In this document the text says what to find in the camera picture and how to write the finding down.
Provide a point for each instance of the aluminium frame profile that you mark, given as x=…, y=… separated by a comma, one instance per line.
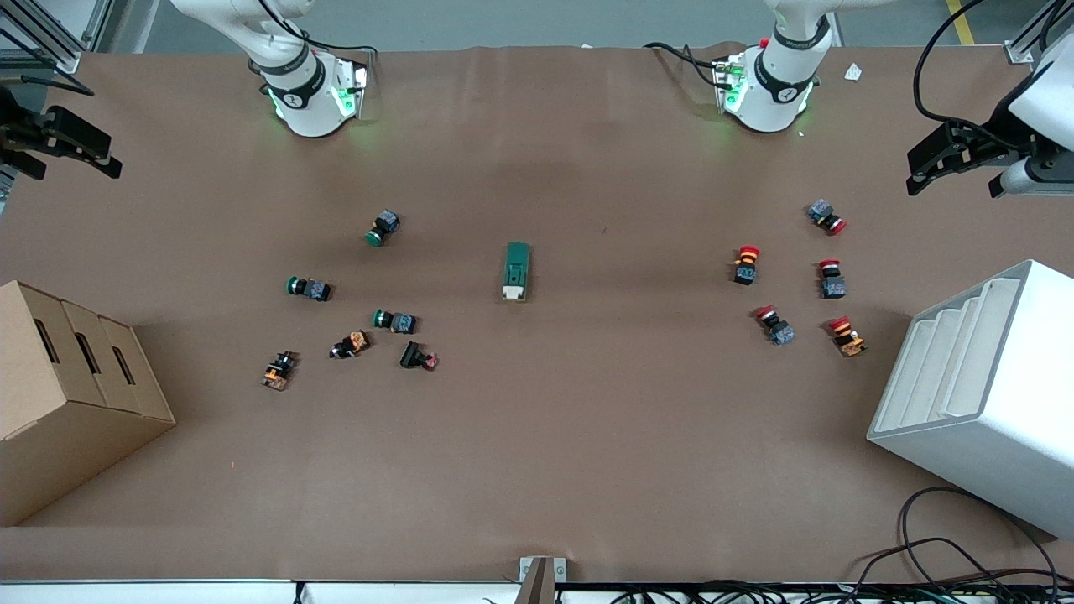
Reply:
x=50, y=46
x=1028, y=42

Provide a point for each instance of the red push button grey block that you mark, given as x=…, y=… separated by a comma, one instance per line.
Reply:
x=826, y=216
x=831, y=281
x=776, y=327

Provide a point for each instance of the green load switch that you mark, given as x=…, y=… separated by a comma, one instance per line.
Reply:
x=516, y=270

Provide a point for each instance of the black switch with pink tip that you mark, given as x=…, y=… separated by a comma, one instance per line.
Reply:
x=416, y=356

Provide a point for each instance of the green push button grey block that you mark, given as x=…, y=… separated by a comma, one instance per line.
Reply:
x=396, y=321
x=310, y=289
x=384, y=226

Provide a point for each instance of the black push button orange block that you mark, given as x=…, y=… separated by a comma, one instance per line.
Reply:
x=351, y=345
x=278, y=371

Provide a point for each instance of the brown cardboard box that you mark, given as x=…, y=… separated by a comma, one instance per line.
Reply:
x=67, y=419

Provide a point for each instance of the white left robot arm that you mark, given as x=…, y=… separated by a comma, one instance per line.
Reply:
x=776, y=88

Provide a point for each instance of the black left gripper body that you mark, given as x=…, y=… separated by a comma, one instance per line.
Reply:
x=988, y=137

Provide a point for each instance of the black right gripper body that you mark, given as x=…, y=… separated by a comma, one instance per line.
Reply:
x=18, y=134

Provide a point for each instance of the small white paper scrap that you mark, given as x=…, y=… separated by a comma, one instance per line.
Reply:
x=853, y=72

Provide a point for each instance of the white plastic stepped rack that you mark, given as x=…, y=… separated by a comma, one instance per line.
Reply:
x=990, y=419

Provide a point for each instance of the red orange striped push button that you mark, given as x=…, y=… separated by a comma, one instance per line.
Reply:
x=746, y=265

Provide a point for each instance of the brown paper table cover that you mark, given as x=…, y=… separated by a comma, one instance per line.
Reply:
x=587, y=436

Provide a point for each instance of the white table edge rail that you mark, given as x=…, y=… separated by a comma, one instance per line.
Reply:
x=168, y=592

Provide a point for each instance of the red push button orange block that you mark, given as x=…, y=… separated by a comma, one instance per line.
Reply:
x=847, y=337

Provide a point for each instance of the grey metal bracket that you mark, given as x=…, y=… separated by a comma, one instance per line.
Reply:
x=541, y=579

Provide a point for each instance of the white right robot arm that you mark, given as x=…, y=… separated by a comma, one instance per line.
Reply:
x=304, y=96

